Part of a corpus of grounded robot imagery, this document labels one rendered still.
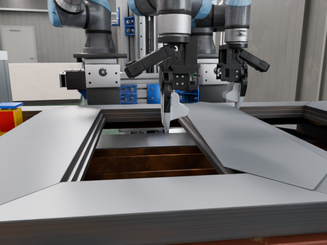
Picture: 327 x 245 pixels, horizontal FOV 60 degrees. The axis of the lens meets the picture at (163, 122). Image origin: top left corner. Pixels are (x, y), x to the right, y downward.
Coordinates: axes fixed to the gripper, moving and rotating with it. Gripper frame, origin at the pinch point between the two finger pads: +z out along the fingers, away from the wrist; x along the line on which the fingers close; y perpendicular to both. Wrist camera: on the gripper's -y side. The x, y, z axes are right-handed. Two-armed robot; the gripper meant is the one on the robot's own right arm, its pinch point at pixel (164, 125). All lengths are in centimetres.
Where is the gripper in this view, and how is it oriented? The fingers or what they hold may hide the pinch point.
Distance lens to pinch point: 66.9
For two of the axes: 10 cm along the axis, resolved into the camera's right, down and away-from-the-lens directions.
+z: 0.0, 9.8, 2.2
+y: 9.9, -0.3, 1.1
